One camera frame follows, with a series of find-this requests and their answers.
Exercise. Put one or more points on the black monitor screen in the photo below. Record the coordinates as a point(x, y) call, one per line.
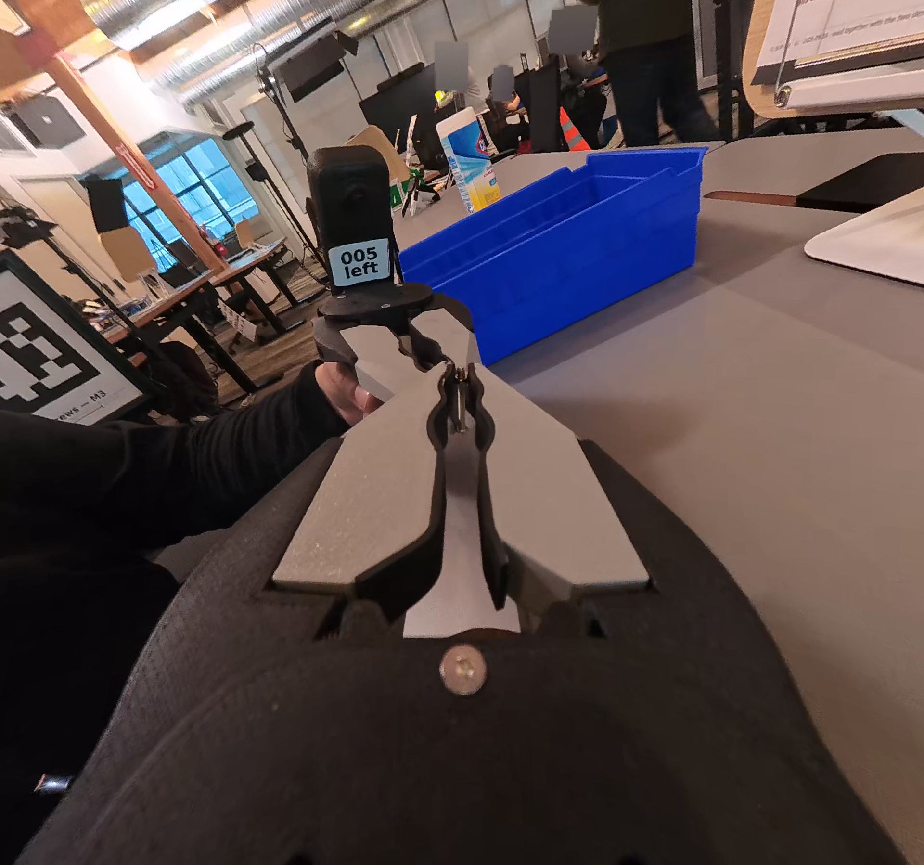
point(397, 99)

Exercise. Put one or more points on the orange traffic cone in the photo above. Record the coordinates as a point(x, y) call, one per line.
point(574, 136)

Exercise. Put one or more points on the wooden top desk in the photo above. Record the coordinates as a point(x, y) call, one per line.
point(238, 262)

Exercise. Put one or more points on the framed black white marker sign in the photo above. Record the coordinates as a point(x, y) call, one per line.
point(72, 345)

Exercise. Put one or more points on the printed instruction sheet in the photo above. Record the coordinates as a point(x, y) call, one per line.
point(866, 6)

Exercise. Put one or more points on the black square panel light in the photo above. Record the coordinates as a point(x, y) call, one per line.
point(107, 204)

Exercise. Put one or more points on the silver ventilation duct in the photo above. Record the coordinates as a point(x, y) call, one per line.
point(375, 13)

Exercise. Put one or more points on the black floor lamp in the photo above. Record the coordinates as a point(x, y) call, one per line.
point(238, 131)

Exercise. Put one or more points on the large paned window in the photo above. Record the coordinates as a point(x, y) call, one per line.
point(195, 186)

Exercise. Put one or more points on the small green sign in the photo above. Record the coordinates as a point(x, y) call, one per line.
point(399, 193)

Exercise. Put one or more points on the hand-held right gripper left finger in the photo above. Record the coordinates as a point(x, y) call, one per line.
point(368, 511)

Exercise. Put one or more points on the person's left forearm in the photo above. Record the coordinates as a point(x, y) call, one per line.
point(159, 460)

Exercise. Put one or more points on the black flat pad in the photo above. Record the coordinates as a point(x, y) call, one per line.
point(866, 190)

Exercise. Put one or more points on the blue plastic bin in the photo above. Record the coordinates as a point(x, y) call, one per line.
point(577, 280)

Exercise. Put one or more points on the wooden backing board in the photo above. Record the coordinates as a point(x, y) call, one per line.
point(758, 27)

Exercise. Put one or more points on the wooden support post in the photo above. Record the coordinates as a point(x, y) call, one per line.
point(130, 157)

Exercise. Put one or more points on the black studio light panel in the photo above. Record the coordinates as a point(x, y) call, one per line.
point(314, 67)

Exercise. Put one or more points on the black ceiling box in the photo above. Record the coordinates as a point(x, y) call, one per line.
point(50, 121)

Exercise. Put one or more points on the white document stand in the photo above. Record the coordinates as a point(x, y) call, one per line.
point(881, 244)

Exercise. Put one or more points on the small metal bolt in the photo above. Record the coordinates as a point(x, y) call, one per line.
point(460, 403)

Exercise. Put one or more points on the disinfecting wipes canister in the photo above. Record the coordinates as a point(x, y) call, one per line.
point(473, 172)

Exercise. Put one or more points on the grey partition panel on stand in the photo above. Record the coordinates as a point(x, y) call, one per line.
point(722, 42)

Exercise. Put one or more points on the person's black clothed body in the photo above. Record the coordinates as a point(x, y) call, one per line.
point(50, 663)

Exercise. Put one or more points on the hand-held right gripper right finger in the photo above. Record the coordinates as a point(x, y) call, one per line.
point(556, 511)

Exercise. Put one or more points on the person's left hand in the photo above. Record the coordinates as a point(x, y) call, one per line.
point(339, 392)

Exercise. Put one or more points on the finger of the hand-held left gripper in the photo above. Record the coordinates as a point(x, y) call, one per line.
point(379, 363)
point(451, 338)

